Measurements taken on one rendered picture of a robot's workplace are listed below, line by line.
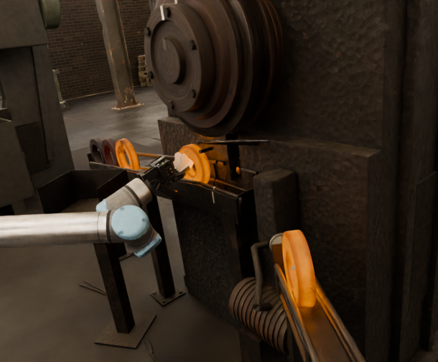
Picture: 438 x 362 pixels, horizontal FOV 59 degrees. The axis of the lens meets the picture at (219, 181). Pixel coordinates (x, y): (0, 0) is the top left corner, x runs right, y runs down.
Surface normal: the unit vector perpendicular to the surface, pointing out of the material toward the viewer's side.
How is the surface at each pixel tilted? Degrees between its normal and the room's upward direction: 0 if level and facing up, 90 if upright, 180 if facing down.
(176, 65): 90
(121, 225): 50
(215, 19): 64
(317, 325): 6
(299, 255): 37
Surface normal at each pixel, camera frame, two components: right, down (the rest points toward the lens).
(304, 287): 0.04, 0.22
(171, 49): -0.78, 0.31
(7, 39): 0.72, 0.16
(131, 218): 0.12, -0.36
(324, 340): -0.13, -0.96
